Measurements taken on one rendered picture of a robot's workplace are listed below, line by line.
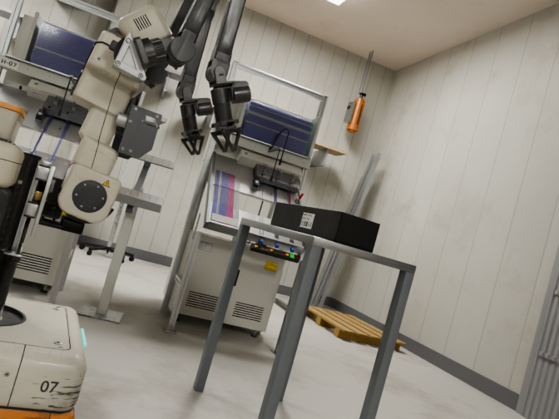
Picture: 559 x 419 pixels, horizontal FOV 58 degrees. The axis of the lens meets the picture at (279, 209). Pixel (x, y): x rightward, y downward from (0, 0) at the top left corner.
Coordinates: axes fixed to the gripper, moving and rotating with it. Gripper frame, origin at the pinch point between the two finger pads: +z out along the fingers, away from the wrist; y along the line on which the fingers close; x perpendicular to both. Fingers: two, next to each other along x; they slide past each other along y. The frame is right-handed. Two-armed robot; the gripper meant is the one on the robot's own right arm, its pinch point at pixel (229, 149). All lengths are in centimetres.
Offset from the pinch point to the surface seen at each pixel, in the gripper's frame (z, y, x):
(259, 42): -122, 450, -223
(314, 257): 39.5, -13.1, -18.6
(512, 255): 124, 131, -274
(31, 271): 58, 188, 76
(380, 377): 90, -13, -38
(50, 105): -42, 193, 45
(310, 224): 33.7, 13.3, -32.7
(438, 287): 166, 212, -264
